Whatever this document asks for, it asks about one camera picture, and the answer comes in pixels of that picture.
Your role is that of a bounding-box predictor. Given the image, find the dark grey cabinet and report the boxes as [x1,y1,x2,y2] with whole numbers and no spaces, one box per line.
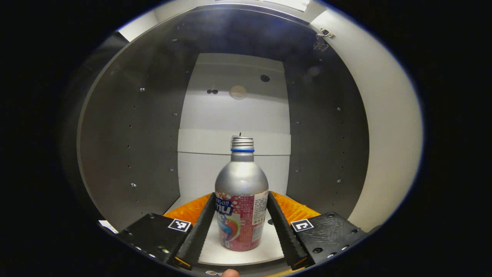
[76,4,370,274]

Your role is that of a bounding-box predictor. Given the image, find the white sheet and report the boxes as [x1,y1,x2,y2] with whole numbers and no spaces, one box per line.
[98,220,118,234]

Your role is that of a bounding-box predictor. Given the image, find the black backdrop cloth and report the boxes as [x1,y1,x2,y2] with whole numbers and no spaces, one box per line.
[61,31,129,216]

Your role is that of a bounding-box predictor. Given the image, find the long ceiling light panel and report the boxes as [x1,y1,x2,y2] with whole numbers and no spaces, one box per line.
[264,0,311,12]

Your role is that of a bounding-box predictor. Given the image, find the silver bottle with pink label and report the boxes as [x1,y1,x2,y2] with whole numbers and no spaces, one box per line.
[214,133,269,252]

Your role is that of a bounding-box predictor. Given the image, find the beige cabinet door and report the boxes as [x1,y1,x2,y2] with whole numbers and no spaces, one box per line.
[309,9,424,234]

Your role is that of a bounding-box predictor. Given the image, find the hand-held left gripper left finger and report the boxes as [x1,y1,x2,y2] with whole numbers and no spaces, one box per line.
[117,193,217,269]

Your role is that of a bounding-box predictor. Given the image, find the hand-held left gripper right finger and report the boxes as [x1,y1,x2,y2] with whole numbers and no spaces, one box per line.
[267,191,372,271]

